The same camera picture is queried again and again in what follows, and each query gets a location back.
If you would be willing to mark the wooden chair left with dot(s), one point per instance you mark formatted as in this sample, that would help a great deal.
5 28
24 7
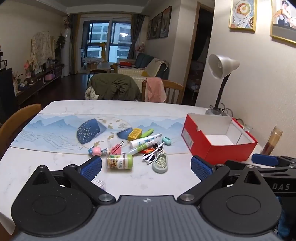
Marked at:
14 123

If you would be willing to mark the sofa with blanket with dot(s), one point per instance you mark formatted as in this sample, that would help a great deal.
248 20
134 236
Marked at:
142 67

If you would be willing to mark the green highlighter marker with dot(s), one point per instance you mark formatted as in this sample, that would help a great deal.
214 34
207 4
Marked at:
147 133

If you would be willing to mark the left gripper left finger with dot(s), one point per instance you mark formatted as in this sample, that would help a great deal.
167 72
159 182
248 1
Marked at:
81 177

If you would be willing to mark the orange red keychain charm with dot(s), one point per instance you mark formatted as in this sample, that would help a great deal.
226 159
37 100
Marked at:
148 149

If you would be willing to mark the green label glue stick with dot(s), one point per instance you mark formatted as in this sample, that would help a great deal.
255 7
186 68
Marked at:
142 147

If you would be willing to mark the dark tv cabinet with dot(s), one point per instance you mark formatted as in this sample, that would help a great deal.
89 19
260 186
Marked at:
13 97

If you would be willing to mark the framed picture right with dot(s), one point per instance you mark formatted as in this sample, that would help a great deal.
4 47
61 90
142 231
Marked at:
283 21

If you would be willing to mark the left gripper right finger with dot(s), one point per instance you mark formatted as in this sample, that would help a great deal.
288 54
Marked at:
211 178

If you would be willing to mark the grey-green correction tape dispenser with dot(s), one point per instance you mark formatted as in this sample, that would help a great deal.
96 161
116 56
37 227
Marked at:
160 164

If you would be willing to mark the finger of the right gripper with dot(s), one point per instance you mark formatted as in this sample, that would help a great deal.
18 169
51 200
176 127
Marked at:
265 160

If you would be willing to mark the yellow small carton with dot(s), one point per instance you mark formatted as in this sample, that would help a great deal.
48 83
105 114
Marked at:
135 134

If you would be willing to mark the brown glass bottle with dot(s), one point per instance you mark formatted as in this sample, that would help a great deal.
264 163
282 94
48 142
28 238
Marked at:
273 139

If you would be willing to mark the olive green jacket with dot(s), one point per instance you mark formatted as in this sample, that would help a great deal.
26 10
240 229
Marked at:
112 86

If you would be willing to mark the blue landscape table mat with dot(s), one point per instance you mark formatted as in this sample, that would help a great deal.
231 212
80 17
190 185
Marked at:
77 133

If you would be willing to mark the pink cloth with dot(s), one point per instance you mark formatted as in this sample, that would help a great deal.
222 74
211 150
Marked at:
154 90

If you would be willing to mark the pink blue figurine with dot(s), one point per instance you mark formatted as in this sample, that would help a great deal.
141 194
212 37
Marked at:
97 151

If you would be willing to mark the white blue cream tube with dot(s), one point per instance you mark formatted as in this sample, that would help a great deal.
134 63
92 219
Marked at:
140 141

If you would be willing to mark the wooden chair with pink cloth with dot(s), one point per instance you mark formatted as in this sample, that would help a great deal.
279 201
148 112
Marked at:
174 92

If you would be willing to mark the framed food picture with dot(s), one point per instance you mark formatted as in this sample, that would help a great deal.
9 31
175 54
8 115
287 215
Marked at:
243 15

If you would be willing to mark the red cardboard box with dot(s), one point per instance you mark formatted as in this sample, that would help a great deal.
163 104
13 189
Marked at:
217 139

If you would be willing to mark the green lid spice jar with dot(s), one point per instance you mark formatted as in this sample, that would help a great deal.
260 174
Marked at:
119 162

